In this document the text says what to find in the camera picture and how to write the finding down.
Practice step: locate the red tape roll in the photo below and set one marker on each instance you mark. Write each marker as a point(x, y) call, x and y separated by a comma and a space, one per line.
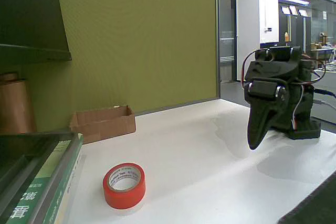
point(123, 200)

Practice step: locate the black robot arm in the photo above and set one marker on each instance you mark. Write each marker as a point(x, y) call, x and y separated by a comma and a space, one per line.
point(275, 69)

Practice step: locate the brown cardboard box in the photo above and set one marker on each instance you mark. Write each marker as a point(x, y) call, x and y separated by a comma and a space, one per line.
point(105, 129)

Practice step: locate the brown paper roll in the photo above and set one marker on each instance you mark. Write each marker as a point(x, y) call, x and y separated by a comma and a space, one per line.
point(15, 106)

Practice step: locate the orange bottle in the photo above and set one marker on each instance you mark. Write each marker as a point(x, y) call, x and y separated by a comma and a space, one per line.
point(286, 37)

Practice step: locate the black cabinet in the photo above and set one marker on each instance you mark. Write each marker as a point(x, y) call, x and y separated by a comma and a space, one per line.
point(296, 32)

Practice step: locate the cluttered background desk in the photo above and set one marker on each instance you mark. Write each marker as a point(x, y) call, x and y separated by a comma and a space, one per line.
point(324, 47)

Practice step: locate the white paper notice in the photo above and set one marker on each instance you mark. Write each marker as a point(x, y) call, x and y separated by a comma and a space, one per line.
point(324, 15)

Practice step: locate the green partition panel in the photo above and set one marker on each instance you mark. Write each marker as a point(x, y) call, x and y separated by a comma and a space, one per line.
point(105, 24)

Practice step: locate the white book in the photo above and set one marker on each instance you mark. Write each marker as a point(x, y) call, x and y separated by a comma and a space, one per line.
point(74, 197)

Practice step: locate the green book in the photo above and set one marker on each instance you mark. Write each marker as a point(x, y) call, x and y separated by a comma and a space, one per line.
point(39, 182)

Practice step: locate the dark green shelf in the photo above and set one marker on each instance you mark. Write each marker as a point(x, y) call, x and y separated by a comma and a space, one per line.
point(29, 11)

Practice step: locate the grey metal partition post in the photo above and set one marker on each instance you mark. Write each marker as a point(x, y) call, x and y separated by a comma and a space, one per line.
point(217, 37)

